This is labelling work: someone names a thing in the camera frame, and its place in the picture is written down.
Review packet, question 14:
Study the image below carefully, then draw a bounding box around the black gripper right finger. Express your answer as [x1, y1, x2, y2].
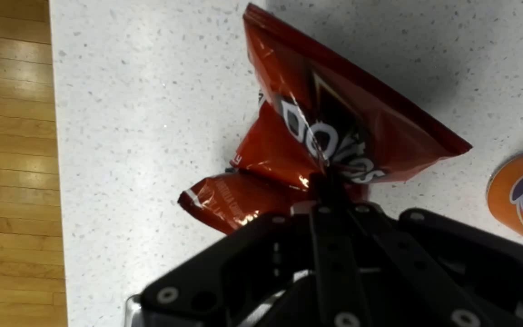
[352, 204, 523, 327]

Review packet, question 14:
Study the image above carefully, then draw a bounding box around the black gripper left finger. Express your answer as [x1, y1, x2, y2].
[139, 206, 359, 327]

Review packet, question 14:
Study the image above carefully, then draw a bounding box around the red Doritos chip packet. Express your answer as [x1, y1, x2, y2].
[177, 4, 470, 233]

